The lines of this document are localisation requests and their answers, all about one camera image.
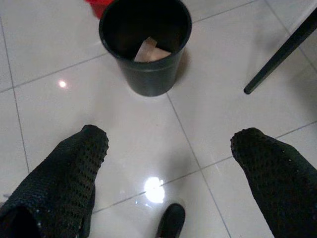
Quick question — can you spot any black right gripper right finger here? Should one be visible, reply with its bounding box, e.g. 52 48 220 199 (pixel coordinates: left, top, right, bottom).
230 127 317 238

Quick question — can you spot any black slanted table leg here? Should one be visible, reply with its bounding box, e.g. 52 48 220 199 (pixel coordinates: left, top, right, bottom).
243 7 317 95

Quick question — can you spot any black round rubbish bin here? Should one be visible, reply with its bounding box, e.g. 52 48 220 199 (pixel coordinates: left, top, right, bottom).
98 0 193 97

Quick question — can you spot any brown cardboard scrap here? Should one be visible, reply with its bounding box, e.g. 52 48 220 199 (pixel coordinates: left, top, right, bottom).
133 36 172 63

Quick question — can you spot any black robot foot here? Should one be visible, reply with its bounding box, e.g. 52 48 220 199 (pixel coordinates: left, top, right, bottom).
156 203 186 238

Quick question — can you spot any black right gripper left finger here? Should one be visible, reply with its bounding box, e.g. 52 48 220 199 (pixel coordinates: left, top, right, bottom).
0 124 110 238

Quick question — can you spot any red plastic dustpan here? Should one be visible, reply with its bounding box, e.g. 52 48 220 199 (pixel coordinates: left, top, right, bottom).
85 0 110 20

